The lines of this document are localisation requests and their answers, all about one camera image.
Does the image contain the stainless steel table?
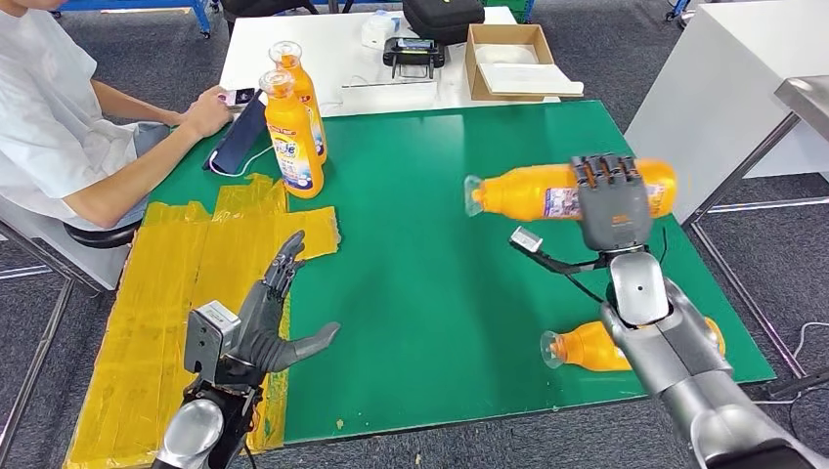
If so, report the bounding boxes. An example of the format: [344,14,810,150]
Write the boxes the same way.
[680,74,829,383]

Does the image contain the white floor cable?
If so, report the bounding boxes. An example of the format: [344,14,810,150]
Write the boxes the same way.
[751,320,829,407]

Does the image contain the blue cart frame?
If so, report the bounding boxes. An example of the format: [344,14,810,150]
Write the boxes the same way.
[663,0,694,29]

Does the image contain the person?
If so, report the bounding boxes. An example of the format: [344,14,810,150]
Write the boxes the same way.
[0,0,235,233]

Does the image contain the orange detergent bottle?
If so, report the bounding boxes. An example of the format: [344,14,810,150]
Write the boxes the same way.
[268,40,328,166]
[541,317,726,373]
[258,68,326,200]
[463,156,678,223]

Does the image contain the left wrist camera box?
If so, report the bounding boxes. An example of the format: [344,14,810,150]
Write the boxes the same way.
[183,300,242,380]

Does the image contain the black remote controller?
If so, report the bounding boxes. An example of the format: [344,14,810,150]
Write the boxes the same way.
[381,36,447,81]

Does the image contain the white table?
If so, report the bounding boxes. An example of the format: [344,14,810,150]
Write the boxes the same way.
[218,6,561,121]

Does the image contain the robot right hand grey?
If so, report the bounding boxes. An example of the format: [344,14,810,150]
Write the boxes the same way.
[569,152,654,254]

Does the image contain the white plastic pack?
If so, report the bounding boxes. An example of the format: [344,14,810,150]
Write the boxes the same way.
[360,9,400,52]

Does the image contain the open cardboard box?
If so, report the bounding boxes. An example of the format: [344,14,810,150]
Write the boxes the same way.
[463,23,586,104]

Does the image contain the black stool seat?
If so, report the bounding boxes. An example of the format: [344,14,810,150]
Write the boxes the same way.
[63,220,141,250]

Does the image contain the white plastic bag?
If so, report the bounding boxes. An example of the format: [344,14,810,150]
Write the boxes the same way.
[475,43,539,66]

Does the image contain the tablet with dark blue cover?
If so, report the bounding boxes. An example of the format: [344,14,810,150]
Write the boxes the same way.
[202,89,270,177]

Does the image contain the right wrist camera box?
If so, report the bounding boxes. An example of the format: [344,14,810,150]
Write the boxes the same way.
[508,226,545,255]

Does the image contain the metal frame leg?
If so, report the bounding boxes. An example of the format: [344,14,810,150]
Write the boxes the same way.
[0,220,111,454]

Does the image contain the robot left hand grey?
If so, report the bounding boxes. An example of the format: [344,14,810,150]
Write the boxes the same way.
[226,231,342,375]

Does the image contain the smartphone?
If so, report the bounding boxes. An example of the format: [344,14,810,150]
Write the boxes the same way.
[218,87,257,108]

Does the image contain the white charging cable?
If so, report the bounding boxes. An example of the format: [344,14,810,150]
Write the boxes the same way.
[206,143,277,178]

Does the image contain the blue metal rack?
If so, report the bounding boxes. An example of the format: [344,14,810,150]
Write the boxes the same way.
[51,0,214,39]

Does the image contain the white bench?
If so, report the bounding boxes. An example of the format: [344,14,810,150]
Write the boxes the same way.
[0,196,129,294]

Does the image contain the person's right hand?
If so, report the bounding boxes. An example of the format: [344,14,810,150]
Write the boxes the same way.
[181,87,235,139]

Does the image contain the black chair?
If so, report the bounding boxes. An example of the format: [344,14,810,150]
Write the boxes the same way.
[218,0,320,33]

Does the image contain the yellow taped cardboard sheet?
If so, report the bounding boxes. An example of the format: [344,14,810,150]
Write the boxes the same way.
[63,173,341,469]

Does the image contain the green plastic crate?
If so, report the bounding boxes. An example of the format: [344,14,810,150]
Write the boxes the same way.
[482,0,529,23]

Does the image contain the white cabinet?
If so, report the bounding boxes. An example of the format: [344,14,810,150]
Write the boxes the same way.
[625,0,829,225]

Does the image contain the green table mat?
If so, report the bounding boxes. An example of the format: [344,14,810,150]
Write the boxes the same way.
[147,100,777,447]

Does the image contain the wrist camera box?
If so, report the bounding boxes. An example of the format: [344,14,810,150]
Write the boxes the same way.
[183,300,242,380]
[508,226,545,255]

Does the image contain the flat white box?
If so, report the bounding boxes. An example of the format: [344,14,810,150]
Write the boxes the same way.
[339,79,440,116]

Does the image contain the black carrying case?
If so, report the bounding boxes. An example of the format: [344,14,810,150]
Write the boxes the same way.
[401,0,486,47]

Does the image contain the white sheet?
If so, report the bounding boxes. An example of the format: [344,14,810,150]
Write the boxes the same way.
[477,63,586,99]

